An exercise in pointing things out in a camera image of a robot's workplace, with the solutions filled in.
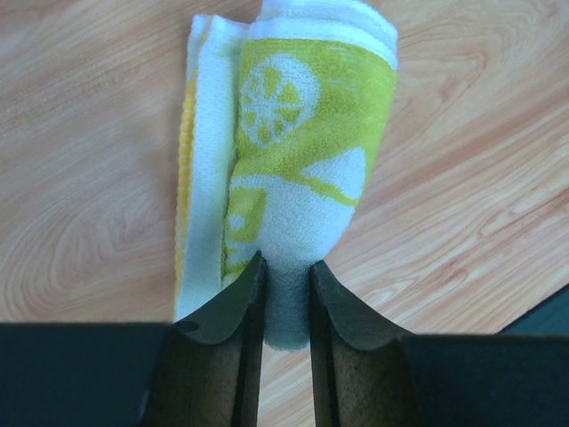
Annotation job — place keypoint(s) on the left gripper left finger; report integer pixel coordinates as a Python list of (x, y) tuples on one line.
[(203, 370)]

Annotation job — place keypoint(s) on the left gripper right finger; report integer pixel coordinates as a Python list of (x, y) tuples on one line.
[(369, 371)]

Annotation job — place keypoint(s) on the yellow green patterned towel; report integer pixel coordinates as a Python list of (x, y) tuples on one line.
[(281, 125)]

